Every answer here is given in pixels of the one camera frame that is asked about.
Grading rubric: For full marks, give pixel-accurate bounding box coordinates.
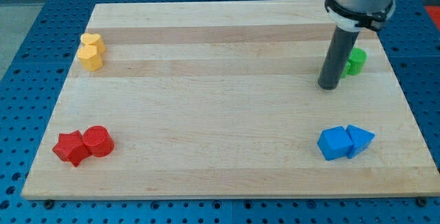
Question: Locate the blue cube block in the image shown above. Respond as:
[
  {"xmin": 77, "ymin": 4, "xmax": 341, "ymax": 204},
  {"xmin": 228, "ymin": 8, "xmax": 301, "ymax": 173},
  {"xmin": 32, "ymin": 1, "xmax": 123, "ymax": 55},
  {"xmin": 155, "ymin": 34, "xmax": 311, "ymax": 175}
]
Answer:
[{"xmin": 317, "ymin": 126, "xmax": 353, "ymax": 161}]

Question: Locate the green block behind rod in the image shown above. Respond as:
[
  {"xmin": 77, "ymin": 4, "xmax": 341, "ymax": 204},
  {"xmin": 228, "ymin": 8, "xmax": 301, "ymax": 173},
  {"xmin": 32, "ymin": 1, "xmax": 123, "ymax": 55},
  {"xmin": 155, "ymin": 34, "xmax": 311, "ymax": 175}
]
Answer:
[{"xmin": 341, "ymin": 62, "xmax": 351, "ymax": 78}]

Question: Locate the red cylinder block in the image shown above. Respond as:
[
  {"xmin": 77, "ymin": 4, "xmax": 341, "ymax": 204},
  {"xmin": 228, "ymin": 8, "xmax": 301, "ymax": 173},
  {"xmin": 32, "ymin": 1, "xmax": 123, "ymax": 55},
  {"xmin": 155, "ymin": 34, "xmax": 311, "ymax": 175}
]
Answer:
[{"xmin": 82, "ymin": 126, "xmax": 115, "ymax": 157}]

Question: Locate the yellow hexagon block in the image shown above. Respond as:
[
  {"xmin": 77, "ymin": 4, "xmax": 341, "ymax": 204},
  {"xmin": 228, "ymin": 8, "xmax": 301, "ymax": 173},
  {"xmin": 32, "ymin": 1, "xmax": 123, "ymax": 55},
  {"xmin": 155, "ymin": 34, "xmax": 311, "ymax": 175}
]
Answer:
[{"xmin": 77, "ymin": 45, "xmax": 103, "ymax": 71}]

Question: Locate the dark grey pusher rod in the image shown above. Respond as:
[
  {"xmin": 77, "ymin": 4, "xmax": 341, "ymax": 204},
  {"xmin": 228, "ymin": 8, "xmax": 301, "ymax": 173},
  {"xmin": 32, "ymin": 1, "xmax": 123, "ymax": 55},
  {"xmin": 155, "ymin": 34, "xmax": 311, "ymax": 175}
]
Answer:
[{"xmin": 318, "ymin": 27, "xmax": 359, "ymax": 90}]

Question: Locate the yellow heart block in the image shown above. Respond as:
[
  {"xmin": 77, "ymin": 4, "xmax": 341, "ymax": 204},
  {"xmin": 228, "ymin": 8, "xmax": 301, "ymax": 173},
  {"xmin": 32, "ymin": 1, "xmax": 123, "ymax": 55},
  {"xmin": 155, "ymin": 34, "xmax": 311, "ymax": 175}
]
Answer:
[{"xmin": 80, "ymin": 33, "xmax": 107, "ymax": 54}]

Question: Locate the green cylinder block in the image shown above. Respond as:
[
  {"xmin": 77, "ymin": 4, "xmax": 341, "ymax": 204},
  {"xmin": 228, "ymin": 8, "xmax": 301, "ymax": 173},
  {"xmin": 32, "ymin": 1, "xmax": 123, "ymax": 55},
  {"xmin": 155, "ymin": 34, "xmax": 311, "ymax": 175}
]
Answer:
[{"xmin": 348, "ymin": 47, "xmax": 368, "ymax": 76}]

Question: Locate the blue triangle block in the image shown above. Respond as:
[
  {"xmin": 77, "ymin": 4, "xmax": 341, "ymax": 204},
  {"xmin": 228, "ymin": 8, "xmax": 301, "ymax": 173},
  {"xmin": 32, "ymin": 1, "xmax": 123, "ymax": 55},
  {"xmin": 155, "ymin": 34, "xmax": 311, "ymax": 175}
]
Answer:
[{"xmin": 346, "ymin": 125, "xmax": 375, "ymax": 159}]

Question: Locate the red star block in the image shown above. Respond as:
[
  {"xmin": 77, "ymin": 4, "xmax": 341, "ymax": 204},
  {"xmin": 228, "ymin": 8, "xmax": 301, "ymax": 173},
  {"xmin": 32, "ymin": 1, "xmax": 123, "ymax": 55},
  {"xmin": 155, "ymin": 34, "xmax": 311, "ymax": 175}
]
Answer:
[{"xmin": 52, "ymin": 131, "xmax": 91, "ymax": 167}]

